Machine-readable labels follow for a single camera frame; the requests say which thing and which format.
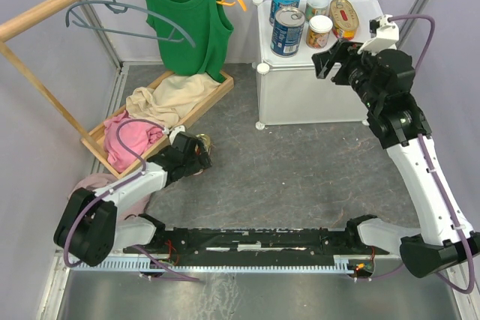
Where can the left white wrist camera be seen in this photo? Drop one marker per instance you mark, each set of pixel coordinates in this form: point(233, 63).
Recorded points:
point(173, 132)

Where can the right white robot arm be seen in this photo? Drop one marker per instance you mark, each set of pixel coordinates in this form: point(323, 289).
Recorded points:
point(445, 237)

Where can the beige cloth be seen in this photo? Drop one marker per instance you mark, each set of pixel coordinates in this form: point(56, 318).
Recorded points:
point(172, 100)

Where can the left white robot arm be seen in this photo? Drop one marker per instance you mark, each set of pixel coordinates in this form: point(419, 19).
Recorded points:
point(96, 222)

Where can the dark blue tin can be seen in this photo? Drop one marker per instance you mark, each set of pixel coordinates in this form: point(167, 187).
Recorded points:
point(287, 31)

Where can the white slotted cable duct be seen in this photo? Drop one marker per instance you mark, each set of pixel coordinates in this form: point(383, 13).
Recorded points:
point(144, 264)

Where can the pink cloth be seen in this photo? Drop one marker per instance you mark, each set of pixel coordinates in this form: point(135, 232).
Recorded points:
point(125, 136)

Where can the grey clothes hanger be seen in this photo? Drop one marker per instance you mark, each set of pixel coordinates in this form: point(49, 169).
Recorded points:
point(123, 12)

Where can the wooden clothes rack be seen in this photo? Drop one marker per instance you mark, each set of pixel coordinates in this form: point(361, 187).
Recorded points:
point(70, 61)

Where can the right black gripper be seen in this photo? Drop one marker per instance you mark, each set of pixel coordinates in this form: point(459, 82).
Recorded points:
point(343, 52)

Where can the green tank top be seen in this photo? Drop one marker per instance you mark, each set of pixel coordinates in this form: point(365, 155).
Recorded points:
point(207, 24)

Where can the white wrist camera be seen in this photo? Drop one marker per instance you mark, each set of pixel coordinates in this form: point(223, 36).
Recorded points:
point(173, 132)
point(384, 35)

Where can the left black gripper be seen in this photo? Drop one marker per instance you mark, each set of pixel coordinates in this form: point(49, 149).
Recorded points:
point(201, 162)

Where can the mauve cloth on floor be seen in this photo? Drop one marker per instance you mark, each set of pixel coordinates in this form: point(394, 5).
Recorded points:
point(99, 180)

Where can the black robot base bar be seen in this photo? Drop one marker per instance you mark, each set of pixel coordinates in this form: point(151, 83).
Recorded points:
point(249, 247)

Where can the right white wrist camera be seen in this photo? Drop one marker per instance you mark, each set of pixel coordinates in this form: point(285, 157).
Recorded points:
point(384, 35)

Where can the oval sardine tin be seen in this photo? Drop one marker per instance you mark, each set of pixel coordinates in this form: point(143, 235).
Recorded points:
point(345, 19)
point(206, 140)

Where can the wooden tray base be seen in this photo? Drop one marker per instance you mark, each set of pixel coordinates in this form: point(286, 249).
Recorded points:
point(198, 111)

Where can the white plastic cube cabinet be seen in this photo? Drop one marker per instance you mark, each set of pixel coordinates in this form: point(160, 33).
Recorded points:
point(288, 91)

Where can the small cup white lid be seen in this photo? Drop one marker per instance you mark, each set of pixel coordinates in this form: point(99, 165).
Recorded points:
point(319, 28)

